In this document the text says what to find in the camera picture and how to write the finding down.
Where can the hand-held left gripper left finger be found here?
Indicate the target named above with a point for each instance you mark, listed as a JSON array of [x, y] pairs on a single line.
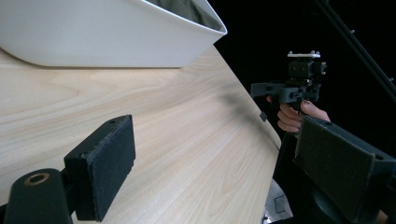
[[109, 161]]

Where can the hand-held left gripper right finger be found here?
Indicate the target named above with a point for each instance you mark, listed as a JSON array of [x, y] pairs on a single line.
[[339, 161]]

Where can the olive green cloth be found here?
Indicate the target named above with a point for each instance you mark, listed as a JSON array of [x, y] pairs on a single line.
[[186, 11]]

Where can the white plastic bin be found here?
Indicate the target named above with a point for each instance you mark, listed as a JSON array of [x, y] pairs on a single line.
[[93, 37]]

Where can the small black table clip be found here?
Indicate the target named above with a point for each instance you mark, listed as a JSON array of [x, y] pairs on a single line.
[[263, 116]]

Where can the black metal frame bar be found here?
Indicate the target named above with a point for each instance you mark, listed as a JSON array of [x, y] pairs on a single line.
[[358, 46]]

